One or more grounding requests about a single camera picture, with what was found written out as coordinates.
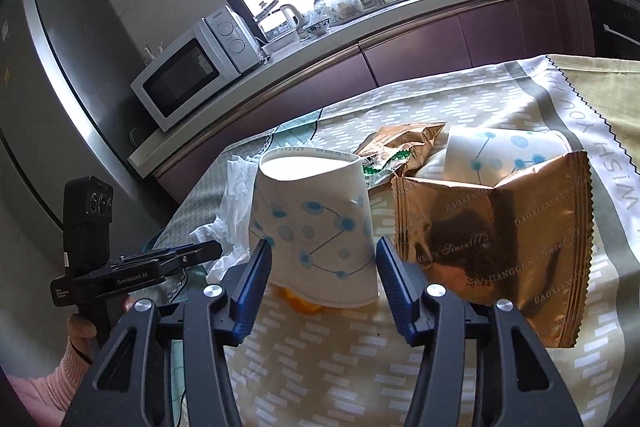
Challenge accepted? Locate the kitchen counter with purple cabinets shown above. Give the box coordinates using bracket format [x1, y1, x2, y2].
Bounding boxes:
[127, 0, 640, 208]

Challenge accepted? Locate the glass teapot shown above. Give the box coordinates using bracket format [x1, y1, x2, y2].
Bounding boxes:
[255, 0, 281, 38]

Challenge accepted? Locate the dash patterned tablecloth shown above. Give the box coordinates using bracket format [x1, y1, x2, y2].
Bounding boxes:
[167, 54, 640, 427]

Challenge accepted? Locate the white plastic bag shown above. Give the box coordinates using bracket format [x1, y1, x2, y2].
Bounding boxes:
[189, 154, 266, 283]

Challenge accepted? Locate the squashed dotted paper cup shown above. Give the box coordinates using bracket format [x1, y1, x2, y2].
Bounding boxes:
[248, 148, 379, 309]

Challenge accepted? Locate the black oven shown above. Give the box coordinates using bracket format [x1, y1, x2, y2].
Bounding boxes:
[587, 0, 640, 60]

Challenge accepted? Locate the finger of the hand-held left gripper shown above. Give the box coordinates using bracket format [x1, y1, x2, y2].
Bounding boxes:
[142, 241, 224, 269]

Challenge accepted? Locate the white electric kettle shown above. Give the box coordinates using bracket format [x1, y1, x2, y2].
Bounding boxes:
[276, 3, 306, 40]

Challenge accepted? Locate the silver refrigerator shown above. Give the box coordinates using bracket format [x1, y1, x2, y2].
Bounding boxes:
[0, 0, 186, 258]

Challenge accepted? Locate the person's left hand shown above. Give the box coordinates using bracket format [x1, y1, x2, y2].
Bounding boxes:
[66, 313, 101, 365]

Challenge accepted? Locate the white tray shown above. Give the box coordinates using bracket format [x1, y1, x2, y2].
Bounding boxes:
[261, 29, 313, 58]

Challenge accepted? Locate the yellow cloth with stitched edge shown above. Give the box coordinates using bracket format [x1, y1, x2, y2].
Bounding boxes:
[545, 53, 640, 158]

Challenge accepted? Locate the large gold snack wrapper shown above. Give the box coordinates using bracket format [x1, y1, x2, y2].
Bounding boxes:
[390, 150, 596, 349]

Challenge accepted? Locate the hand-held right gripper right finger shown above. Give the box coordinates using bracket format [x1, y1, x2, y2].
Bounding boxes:
[376, 236, 586, 427]

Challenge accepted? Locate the white microwave oven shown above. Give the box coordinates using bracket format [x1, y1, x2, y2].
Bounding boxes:
[131, 5, 263, 132]

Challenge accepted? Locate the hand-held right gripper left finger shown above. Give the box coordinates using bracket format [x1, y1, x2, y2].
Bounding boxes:
[60, 238, 273, 427]

